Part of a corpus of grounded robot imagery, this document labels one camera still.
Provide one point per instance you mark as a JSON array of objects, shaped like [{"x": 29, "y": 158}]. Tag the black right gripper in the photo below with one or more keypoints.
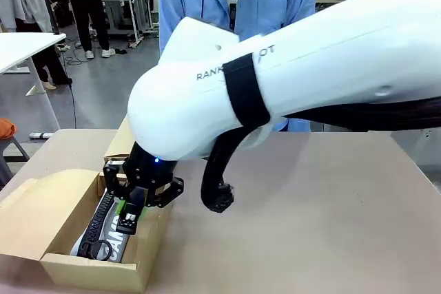
[{"x": 150, "y": 166}]

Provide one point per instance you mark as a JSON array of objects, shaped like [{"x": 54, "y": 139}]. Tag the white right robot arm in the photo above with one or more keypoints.
[{"x": 310, "y": 73}]

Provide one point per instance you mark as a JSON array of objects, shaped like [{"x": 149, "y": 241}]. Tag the cardboard box with plain flap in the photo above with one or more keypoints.
[{"x": 119, "y": 142}]

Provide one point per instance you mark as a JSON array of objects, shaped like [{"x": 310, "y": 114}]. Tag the cardboard box with slotted flap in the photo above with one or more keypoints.
[{"x": 41, "y": 204}]

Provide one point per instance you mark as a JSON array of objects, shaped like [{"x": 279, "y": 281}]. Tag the white power strip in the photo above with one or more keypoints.
[{"x": 40, "y": 135}]

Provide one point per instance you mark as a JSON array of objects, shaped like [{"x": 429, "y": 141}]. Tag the grey chair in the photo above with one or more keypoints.
[{"x": 13, "y": 151}]

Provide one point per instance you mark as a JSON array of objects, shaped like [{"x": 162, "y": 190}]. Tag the orange cloth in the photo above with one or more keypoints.
[{"x": 6, "y": 128}]

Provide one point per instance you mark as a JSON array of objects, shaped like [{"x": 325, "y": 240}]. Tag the white desk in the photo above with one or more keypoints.
[{"x": 24, "y": 49}]

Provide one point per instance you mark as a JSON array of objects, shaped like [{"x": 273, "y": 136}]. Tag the wooden workbench with metal legs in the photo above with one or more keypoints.
[{"x": 120, "y": 1}]

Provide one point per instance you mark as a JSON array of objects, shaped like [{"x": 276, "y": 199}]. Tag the person in yellow floral shirt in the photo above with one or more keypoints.
[{"x": 86, "y": 5}]

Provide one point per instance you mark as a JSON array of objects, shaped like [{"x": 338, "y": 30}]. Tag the black clip-on microphone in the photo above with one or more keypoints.
[{"x": 232, "y": 15}]

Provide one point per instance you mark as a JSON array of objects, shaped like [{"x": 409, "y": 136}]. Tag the black tripod pole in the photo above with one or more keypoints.
[{"x": 51, "y": 8}]

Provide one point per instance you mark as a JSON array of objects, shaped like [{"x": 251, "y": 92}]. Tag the person in grey top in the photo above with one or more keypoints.
[{"x": 27, "y": 5}]

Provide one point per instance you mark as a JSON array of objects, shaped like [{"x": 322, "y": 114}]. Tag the person torso in blue shirt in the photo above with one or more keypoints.
[{"x": 268, "y": 1}]

